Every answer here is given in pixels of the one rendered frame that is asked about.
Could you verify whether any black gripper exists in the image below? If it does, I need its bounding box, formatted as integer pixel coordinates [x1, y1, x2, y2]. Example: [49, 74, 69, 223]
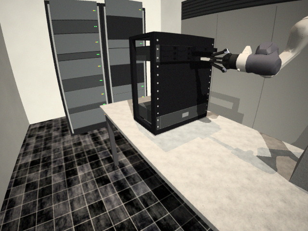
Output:
[201, 49, 239, 73]

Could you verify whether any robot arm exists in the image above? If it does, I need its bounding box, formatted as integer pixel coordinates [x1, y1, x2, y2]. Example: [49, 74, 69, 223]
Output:
[236, 16, 308, 78]

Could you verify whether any black server rack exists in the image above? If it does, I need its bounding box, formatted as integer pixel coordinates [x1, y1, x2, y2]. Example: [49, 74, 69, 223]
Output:
[129, 31, 217, 136]

